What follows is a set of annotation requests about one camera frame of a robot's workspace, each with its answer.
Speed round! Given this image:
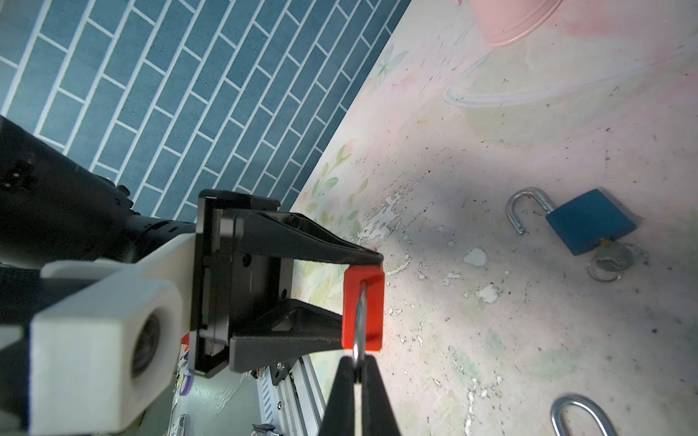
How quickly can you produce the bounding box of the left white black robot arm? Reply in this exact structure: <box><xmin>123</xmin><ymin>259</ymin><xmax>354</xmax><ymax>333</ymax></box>
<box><xmin>1</xmin><ymin>119</ymin><xmax>385</xmax><ymax>377</ymax></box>

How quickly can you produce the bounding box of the pink pencil cup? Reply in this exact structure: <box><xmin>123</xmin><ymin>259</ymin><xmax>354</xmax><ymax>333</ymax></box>
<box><xmin>456</xmin><ymin>0</ymin><xmax>563</xmax><ymax>48</ymax></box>

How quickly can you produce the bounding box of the red padlock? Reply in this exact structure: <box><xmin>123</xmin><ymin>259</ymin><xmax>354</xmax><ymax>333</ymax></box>
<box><xmin>342</xmin><ymin>265</ymin><xmax>385</xmax><ymax>370</ymax></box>

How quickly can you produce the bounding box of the large brass padlock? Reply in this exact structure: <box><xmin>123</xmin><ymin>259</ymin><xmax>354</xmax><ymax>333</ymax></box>
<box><xmin>550</xmin><ymin>394</ymin><xmax>620</xmax><ymax>436</ymax></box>

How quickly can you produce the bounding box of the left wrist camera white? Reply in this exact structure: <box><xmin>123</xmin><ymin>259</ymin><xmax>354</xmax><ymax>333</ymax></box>
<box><xmin>28</xmin><ymin>234</ymin><xmax>196</xmax><ymax>435</ymax></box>

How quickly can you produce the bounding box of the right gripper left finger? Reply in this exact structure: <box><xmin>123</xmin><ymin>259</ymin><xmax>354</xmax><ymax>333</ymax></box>
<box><xmin>318</xmin><ymin>356</ymin><xmax>356</xmax><ymax>436</ymax></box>

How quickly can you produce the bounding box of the blue padlock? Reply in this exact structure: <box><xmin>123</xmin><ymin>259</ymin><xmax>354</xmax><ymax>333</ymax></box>
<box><xmin>505</xmin><ymin>187</ymin><xmax>649</xmax><ymax>283</ymax></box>

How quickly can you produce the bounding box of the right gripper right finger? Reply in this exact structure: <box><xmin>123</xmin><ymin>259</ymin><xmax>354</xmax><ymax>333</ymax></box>
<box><xmin>361</xmin><ymin>355</ymin><xmax>401</xmax><ymax>436</ymax></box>

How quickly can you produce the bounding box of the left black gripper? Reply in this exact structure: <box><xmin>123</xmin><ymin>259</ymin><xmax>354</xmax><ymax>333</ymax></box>
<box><xmin>189</xmin><ymin>189</ymin><xmax>384</xmax><ymax>386</ymax></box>

